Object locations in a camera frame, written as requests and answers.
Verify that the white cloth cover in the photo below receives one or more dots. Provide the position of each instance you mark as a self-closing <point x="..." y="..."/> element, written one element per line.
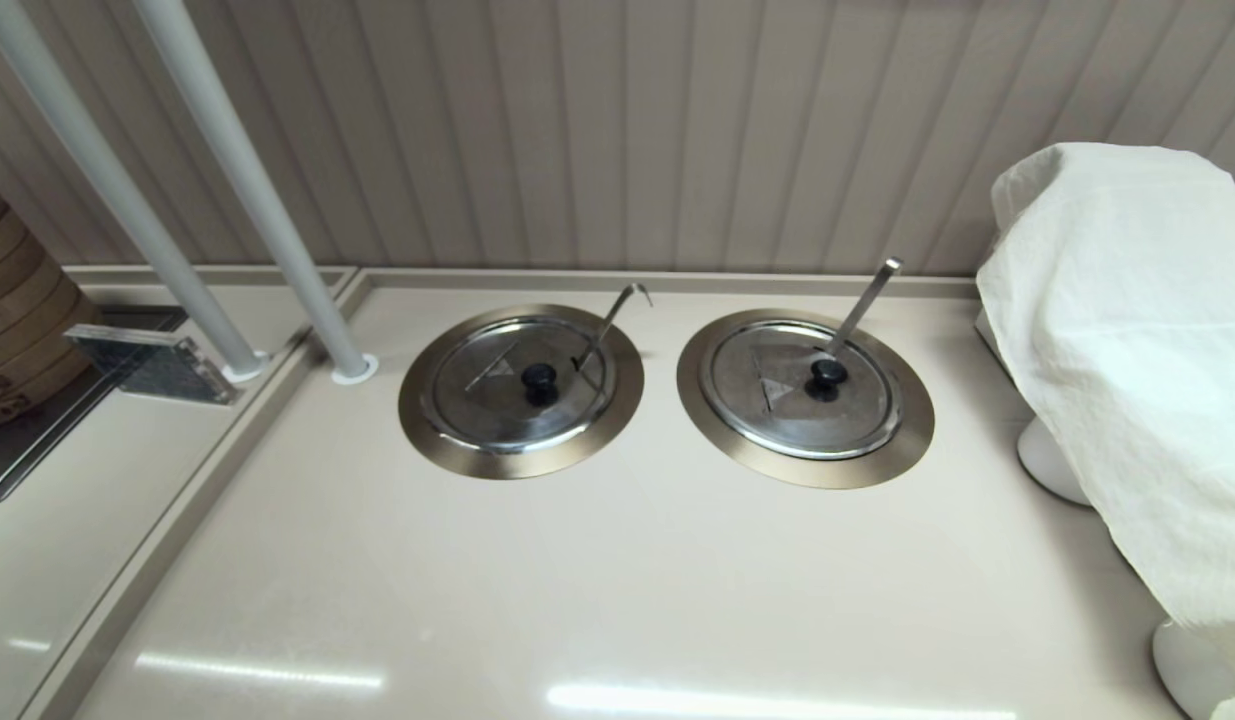
<point x="1127" y="330"/>

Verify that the white pole base flange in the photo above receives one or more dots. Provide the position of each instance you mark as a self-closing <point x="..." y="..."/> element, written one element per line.
<point x="355" y="370"/>
<point x="245" y="368"/>

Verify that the steel lid, flat-ladle pot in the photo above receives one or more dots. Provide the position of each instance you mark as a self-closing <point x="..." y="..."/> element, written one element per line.
<point x="767" y="410"/>

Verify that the bamboo steamer stack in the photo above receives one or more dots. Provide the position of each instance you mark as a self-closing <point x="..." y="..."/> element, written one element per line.
<point x="17" y="300"/>

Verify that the steel lid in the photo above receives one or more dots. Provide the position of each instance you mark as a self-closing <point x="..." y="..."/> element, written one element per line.
<point x="477" y="400"/>
<point x="767" y="410"/>

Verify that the white round appliance base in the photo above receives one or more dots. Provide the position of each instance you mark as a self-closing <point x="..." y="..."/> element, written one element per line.
<point x="1192" y="675"/>
<point x="1047" y="465"/>

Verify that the thin white support pole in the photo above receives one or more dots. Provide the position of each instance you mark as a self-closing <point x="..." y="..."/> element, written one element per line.
<point x="97" y="160"/>

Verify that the thick white support pole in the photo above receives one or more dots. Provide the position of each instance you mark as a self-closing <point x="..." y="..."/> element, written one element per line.
<point x="247" y="180"/>

